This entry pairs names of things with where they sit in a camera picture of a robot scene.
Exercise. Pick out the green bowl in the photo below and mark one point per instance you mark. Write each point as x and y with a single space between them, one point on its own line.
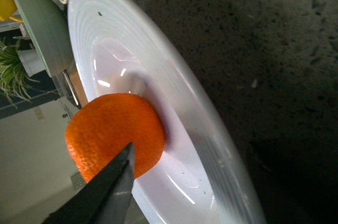
48 29

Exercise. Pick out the white round plate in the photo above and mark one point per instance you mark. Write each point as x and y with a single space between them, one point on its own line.
200 177

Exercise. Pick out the green potted plant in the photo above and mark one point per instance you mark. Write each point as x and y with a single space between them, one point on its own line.
15 81

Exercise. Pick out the orange fruit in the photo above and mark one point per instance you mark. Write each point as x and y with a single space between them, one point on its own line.
104 126

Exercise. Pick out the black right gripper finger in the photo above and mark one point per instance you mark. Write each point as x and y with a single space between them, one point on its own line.
106 198

